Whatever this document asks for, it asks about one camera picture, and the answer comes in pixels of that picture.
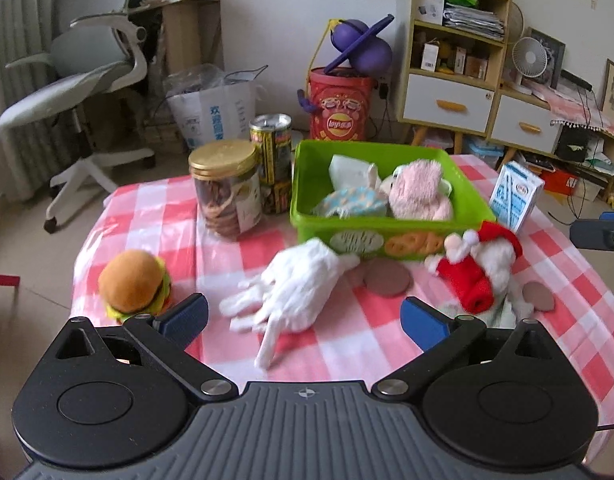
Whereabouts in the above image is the red white checkered tablecloth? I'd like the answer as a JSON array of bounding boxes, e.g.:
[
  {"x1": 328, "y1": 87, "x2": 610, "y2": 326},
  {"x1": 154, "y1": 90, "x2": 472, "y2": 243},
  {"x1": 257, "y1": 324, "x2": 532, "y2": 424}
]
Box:
[{"x1": 72, "y1": 176, "x2": 614, "y2": 426}]

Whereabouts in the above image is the light blue patterned cloth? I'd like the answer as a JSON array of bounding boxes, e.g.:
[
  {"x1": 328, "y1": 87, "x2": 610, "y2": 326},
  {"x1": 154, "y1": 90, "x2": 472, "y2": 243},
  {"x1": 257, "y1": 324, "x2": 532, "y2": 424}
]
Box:
[{"x1": 312, "y1": 188, "x2": 388, "y2": 219}]

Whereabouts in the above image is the plush hamburger toy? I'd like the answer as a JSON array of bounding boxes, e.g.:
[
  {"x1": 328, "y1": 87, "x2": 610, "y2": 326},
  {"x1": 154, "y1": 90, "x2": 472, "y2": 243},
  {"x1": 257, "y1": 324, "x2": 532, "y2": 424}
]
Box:
[{"x1": 98, "y1": 249, "x2": 171, "y2": 323}]

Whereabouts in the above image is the red chips bucket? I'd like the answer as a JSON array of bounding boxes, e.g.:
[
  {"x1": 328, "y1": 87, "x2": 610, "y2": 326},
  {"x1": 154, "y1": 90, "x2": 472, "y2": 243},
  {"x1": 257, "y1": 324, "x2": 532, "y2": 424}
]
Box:
[{"x1": 307, "y1": 67, "x2": 375, "y2": 141}]

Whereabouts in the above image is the green plastic basket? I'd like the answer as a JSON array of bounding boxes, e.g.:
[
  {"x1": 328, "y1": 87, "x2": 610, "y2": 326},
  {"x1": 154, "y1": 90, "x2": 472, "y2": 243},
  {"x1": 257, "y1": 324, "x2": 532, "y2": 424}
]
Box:
[{"x1": 290, "y1": 140, "x2": 494, "y2": 260}]

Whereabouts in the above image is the white office chair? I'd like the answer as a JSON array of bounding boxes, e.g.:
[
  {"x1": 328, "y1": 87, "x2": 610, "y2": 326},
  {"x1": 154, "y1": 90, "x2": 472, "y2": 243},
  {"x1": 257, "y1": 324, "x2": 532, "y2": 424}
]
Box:
[{"x1": 0, "y1": 0, "x2": 155, "y2": 233}]

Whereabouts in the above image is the brown round sponge pad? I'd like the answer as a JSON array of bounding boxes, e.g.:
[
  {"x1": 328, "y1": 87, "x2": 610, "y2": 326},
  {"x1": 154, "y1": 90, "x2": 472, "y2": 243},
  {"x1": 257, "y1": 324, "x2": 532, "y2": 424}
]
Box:
[{"x1": 362, "y1": 258, "x2": 413, "y2": 298}]

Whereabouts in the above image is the grey curtain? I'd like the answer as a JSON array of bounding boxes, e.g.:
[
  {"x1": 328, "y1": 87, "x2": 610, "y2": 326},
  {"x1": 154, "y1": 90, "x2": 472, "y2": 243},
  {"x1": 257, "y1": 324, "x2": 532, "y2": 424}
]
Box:
[{"x1": 0, "y1": 0, "x2": 72, "y2": 200}]

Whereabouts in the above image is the yellow black tin can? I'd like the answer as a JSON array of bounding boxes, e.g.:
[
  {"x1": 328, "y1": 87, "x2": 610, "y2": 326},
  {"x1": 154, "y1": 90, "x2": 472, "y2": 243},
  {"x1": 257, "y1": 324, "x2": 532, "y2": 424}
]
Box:
[{"x1": 249, "y1": 114, "x2": 292, "y2": 214}]

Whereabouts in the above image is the purple jumping ball toy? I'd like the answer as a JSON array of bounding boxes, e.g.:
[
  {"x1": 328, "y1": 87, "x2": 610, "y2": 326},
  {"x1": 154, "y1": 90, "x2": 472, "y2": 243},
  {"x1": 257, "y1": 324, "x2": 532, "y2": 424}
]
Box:
[{"x1": 324, "y1": 14, "x2": 395, "y2": 79}]

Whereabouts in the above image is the white box on shelf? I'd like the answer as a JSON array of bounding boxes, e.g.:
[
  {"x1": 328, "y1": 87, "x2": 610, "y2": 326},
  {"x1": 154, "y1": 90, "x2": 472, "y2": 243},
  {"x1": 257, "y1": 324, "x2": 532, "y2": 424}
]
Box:
[{"x1": 413, "y1": 0, "x2": 444, "y2": 25}]

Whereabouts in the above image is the white tissue pack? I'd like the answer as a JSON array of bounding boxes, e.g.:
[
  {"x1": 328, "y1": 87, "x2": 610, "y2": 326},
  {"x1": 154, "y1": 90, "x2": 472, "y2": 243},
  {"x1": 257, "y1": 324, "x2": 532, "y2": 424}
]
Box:
[{"x1": 328, "y1": 154, "x2": 382, "y2": 191}]

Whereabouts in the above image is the red white santa plush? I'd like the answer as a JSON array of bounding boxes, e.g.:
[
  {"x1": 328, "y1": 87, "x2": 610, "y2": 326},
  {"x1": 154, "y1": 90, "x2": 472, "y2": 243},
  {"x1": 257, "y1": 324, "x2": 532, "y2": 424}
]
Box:
[{"x1": 424, "y1": 221, "x2": 523, "y2": 314}]

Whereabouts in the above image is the pink plush toy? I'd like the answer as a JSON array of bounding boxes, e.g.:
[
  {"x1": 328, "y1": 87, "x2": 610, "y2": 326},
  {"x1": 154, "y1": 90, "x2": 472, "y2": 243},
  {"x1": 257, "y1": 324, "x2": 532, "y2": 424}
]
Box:
[{"x1": 380, "y1": 159, "x2": 453, "y2": 221}]

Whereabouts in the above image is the wooden desk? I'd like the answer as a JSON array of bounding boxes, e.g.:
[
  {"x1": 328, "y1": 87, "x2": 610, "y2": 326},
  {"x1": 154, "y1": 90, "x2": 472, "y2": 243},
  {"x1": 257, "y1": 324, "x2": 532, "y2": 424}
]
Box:
[{"x1": 129, "y1": 0, "x2": 221, "y2": 74}]

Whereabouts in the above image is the white glove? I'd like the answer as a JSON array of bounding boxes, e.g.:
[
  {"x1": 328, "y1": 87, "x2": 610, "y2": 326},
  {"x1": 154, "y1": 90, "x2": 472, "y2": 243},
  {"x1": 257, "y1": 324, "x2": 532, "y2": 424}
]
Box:
[{"x1": 219, "y1": 237, "x2": 360, "y2": 370}]

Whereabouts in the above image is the gold lid cookie jar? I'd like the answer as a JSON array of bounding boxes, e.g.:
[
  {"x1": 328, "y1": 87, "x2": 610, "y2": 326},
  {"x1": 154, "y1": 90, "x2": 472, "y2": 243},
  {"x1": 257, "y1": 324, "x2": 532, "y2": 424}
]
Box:
[{"x1": 188, "y1": 140, "x2": 262, "y2": 240}]

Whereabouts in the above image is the black framed picture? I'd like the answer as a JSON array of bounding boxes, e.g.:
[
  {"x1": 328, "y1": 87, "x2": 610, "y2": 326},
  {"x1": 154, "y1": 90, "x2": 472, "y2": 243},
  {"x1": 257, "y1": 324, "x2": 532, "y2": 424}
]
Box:
[{"x1": 527, "y1": 28, "x2": 566, "y2": 89}]

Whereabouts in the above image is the tall wooden shelf cabinet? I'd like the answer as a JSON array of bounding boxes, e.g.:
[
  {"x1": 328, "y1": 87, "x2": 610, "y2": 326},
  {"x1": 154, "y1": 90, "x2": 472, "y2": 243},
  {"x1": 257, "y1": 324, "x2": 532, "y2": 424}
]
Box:
[{"x1": 392, "y1": 0, "x2": 512, "y2": 154}]

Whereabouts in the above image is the blue white milk carton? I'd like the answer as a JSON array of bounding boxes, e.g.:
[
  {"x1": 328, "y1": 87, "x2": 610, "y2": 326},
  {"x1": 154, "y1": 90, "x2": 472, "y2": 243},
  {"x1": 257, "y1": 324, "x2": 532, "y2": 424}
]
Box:
[{"x1": 489, "y1": 162, "x2": 544, "y2": 233}]

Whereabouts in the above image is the stack of papers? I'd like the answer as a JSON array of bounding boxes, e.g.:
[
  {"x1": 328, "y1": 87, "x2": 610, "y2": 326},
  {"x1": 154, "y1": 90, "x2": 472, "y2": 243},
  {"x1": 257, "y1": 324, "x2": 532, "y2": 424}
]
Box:
[{"x1": 444, "y1": 3, "x2": 505, "y2": 41}]

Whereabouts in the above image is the low wooden drawer cabinet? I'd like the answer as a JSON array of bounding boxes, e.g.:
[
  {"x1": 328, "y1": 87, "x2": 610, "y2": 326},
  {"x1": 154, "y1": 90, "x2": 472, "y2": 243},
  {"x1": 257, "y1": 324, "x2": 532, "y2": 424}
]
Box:
[{"x1": 487, "y1": 88, "x2": 561, "y2": 169}]

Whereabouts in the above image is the small white desk fan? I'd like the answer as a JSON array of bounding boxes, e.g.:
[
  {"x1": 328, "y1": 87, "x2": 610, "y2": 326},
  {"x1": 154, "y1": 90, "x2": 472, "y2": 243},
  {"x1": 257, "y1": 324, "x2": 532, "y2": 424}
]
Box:
[{"x1": 512, "y1": 36, "x2": 549, "y2": 87}]

